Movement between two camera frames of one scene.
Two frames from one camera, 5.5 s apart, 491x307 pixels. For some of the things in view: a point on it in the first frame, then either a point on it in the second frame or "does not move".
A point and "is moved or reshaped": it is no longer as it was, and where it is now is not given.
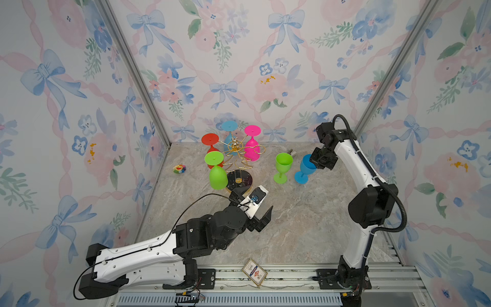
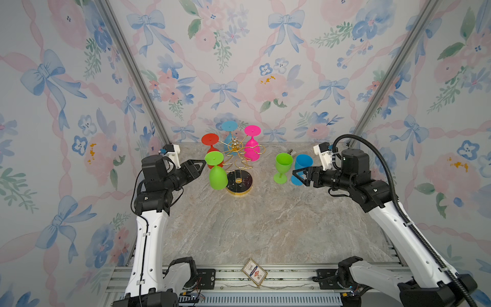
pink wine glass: (252, 148) does not move
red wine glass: (211, 139) does not move
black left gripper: (254, 221) → (188, 168)
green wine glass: (284, 162) does not move
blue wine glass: (307, 167) is moved or reshaped
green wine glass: (218, 178) does not move
